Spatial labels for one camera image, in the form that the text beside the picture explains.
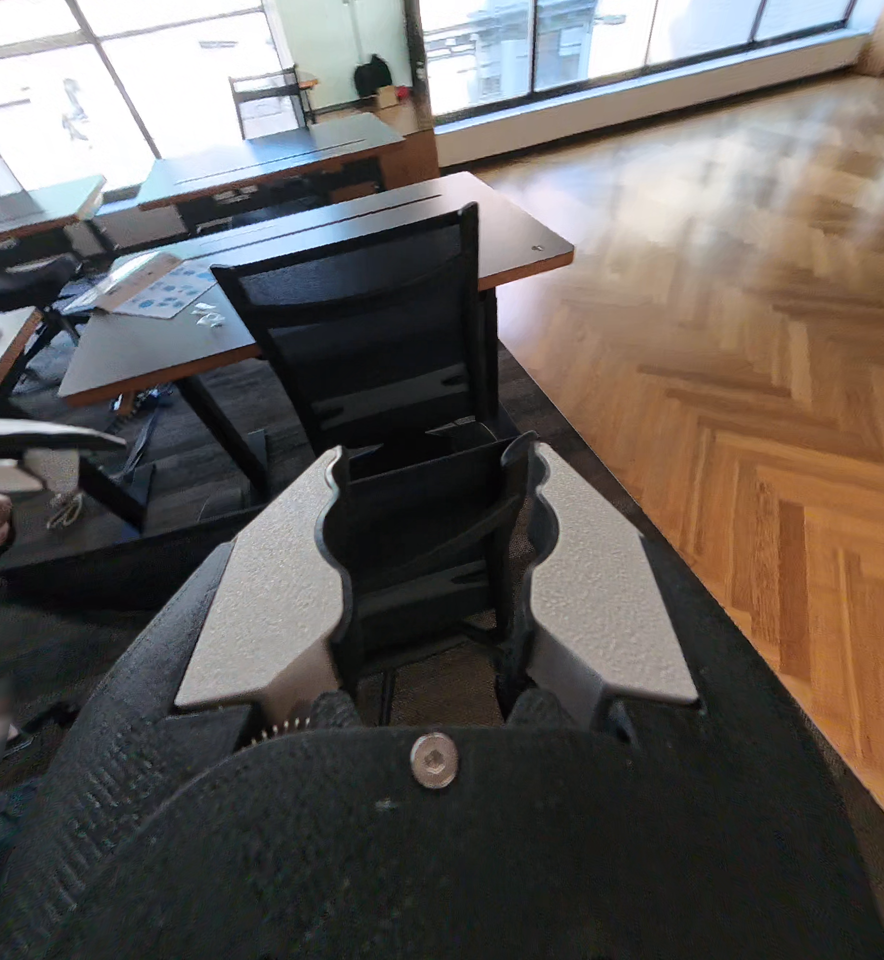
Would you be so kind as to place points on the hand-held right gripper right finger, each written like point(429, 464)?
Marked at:
point(607, 600)

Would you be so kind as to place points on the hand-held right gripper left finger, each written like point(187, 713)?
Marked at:
point(269, 600)

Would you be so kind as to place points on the black mesh chair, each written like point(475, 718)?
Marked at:
point(352, 337)

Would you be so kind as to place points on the black padded stool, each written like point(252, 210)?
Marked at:
point(14, 285)

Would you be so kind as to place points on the cardboard box with blue print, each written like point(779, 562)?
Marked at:
point(164, 292)

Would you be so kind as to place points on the large glass window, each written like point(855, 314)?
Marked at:
point(37, 97)
point(599, 37)

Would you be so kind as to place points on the wooden cabinet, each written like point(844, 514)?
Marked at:
point(412, 157)

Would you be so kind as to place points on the frosted glass partition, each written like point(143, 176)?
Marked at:
point(314, 37)

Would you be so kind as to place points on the small cardboard box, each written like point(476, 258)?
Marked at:
point(389, 97)

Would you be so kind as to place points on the black backpack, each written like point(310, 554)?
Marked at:
point(373, 75)

